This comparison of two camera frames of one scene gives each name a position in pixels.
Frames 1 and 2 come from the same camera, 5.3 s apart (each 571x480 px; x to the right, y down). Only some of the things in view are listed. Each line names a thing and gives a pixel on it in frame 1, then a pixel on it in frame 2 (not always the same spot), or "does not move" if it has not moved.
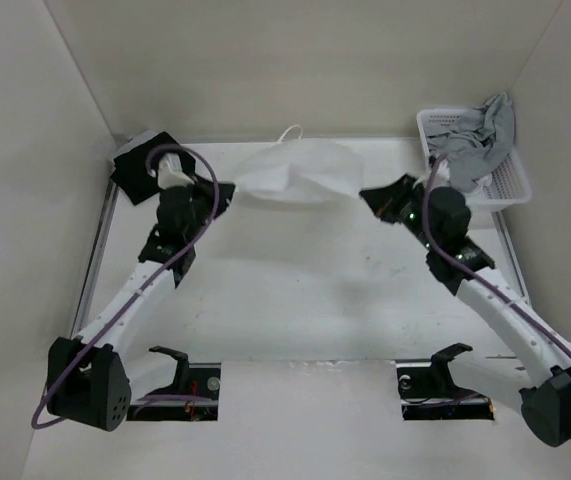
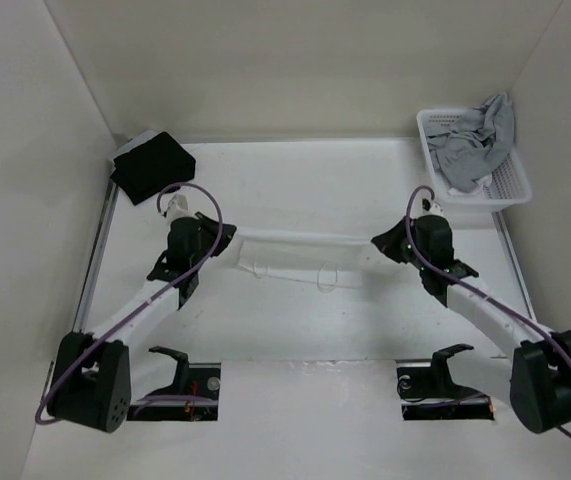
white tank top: (300, 170) → (322, 261)
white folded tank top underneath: (134, 143) does not move
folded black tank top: (130, 172) does not move
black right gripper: (384, 200) → (386, 242)
